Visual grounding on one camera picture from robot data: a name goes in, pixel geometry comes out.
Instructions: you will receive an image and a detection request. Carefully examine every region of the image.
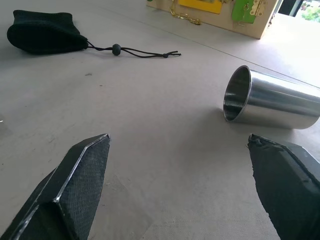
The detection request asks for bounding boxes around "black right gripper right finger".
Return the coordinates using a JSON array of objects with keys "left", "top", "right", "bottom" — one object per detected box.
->
[{"left": 246, "top": 133, "right": 320, "bottom": 240}]

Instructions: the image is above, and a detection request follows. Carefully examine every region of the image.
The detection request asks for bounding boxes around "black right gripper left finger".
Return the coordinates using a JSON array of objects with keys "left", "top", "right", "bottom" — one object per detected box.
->
[{"left": 0, "top": 133, "right": 111, "bottom": 240}]

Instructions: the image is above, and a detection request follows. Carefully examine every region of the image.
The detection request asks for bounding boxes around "stainless steel cup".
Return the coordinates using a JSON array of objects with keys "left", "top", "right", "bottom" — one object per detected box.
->
[{"left": 222, "top": 65, "right": 320, "bottom": 130}]

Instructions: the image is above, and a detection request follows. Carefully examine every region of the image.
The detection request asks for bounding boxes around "wooden latch busy board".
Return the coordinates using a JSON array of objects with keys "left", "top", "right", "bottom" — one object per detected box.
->
[{"left": 146, "top": 0, "right": 279, "bottom": 40}]

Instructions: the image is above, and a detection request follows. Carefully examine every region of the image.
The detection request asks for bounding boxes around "green panel on board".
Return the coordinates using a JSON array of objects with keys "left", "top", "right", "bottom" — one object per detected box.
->
[{"left": 231, "top": 0, "right": 258, "bottom": 21}]

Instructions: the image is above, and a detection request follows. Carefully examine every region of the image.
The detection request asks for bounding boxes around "brass hinge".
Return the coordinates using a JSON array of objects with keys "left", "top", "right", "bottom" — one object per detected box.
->
[{"left": 250, "top": 0, "right": 265, "bottom": 15}]

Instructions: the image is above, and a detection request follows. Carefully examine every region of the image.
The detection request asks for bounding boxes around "yellow panel on board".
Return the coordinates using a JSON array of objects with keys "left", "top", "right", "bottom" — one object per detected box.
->
[{"left": 178, "top": 0, "right": 223, "bottom": 14}]

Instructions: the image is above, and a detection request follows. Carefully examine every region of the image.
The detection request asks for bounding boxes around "black drawstring pouch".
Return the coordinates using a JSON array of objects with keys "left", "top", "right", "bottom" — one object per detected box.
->
[{"left": 6, "top": 9, "right": 182, "bottom": 59}]

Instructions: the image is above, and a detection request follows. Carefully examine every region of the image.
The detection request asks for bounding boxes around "gold chain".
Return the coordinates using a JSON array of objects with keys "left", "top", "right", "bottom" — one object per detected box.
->
[{"left": 169, "top": 0, "right": 202, "bottom": 26}]

